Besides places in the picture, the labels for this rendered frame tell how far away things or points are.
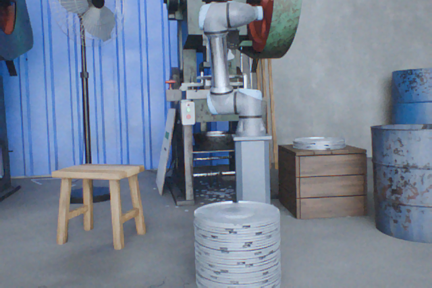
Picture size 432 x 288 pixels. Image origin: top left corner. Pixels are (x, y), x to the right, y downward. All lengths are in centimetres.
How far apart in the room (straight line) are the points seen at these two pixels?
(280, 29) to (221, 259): 167
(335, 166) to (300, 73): 216
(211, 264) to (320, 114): 315
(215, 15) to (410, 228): 126
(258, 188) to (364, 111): 274
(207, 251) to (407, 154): 97
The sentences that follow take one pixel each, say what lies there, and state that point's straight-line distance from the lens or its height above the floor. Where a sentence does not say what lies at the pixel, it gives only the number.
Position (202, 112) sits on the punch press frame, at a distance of 252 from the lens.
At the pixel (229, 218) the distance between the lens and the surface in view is 134.
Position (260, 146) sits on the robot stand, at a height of 40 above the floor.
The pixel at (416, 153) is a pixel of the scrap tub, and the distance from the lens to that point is 188.
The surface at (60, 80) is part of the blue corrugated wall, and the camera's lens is 390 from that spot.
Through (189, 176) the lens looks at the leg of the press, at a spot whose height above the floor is 18.
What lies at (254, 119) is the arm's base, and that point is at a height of 53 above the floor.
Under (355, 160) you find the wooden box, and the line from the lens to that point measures 223.
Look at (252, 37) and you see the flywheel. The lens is 308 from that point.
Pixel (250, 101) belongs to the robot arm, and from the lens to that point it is 195.
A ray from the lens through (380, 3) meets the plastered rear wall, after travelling 477.
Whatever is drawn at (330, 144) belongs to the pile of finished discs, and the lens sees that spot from 223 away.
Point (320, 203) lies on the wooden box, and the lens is 220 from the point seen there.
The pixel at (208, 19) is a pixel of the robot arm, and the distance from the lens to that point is 189.
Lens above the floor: 61
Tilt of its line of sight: 3 degrees down
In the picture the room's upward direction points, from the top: 2 degrees counter-clockwise
